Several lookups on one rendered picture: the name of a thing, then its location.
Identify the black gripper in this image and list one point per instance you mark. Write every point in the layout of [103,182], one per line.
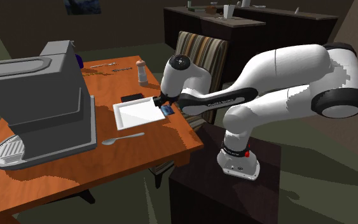
[161,101]

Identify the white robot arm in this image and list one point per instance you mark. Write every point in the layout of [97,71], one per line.
[290,66]

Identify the white square plate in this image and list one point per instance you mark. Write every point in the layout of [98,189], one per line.
[136,113]

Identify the black phone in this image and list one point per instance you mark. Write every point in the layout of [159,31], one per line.
[130,97]

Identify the white pepper mill brown top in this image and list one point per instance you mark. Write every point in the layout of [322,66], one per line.
[141,73]

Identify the dark fork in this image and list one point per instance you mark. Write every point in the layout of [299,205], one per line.
[121,69]

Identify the silver spoon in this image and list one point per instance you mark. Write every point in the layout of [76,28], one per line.
[121,138]

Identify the striped chair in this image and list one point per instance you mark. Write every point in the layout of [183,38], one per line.
[203,51]

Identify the silver knife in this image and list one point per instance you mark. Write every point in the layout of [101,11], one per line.
[102,65]

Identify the yellow thin stick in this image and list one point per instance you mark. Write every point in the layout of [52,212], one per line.
[96,74]

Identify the dark low cabinet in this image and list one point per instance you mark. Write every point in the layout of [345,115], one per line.
[197,29]

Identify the orange wooden table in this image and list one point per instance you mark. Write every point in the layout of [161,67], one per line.
[104,161]

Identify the dark blue cup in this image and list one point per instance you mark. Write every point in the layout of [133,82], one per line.
[79,61]

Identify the dark robot stand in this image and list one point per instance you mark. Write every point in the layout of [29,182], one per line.
[209,192]

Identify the grey coffee machine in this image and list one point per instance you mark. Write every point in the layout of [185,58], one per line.
[42,99]

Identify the dark long counter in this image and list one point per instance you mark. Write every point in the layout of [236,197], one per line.
[290,26]

